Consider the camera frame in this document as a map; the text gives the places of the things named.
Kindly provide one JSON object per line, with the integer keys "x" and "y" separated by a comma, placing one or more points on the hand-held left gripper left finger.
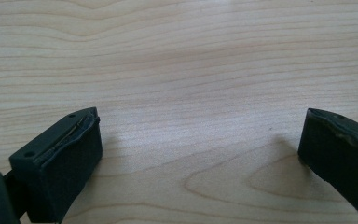
{"x": 60, "y": 165}

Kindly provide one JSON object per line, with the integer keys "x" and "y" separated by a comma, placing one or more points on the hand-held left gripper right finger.
{"x": 338, "y": 149}

